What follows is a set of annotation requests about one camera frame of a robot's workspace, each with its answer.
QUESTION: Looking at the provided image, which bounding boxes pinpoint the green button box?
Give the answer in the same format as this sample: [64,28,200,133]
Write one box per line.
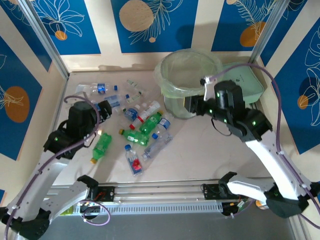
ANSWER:
[59,205,75,216]

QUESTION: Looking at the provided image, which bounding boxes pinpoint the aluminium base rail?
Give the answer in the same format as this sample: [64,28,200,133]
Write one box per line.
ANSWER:
[44,177,276,204]

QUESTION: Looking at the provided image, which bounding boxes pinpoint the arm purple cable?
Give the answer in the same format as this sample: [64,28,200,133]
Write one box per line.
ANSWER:
[209,62,320,230]
[3,95,99,240]

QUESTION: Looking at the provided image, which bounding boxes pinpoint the green plastic bottle yellow cap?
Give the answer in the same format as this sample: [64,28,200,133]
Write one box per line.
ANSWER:
[138,111,164,134]
[89,132,113,165]
[118,128,150,146]

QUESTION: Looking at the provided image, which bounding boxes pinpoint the wire mesh waste bin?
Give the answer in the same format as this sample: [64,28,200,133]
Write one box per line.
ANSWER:
[159,49,223,120]

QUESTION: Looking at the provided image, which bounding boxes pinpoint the clear soda water bottle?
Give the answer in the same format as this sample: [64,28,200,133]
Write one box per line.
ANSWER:
[103,93,131,107]

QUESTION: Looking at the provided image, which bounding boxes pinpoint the aluminium frame post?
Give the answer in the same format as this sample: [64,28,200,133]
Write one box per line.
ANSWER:
[248,0,295,66]
[17,0,70,80]

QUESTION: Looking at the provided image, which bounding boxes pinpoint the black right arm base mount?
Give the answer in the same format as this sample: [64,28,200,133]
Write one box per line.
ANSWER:
[201,183,226,201]

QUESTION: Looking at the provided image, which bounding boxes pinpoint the grey slotted cable duct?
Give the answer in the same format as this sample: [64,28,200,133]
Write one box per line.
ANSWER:
[72,201,224,216]

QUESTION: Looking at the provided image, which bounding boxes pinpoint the white bottle red cap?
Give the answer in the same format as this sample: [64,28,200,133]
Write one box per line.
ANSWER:
[129,100,161,130]

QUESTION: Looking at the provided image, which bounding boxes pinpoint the clear bottle red fruit label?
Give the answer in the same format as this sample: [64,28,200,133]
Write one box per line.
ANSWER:
[124,144,144,177]

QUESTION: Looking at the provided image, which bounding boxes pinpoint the mint green lidded box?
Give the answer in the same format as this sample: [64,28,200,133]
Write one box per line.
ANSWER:
[219,62,266,106]

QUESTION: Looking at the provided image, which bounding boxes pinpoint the purple cable loop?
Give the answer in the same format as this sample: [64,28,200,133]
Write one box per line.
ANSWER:
[79,199,111,227]

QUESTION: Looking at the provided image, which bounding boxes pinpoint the white right camera bracket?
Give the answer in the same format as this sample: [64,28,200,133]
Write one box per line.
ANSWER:
[203,79,216,101]

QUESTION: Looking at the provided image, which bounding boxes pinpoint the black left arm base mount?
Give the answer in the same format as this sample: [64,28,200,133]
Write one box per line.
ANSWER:
[87,185,116,204]

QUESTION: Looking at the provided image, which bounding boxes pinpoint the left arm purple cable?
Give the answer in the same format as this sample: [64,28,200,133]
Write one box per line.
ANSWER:
[3,95,99,240]

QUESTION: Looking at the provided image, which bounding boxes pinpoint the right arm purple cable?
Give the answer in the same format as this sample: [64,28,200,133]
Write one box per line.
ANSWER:
[209,62,320,230]

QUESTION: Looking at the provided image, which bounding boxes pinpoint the clear bottle blue barcode label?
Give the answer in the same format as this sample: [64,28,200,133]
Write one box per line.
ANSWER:
[151,113,173,140]

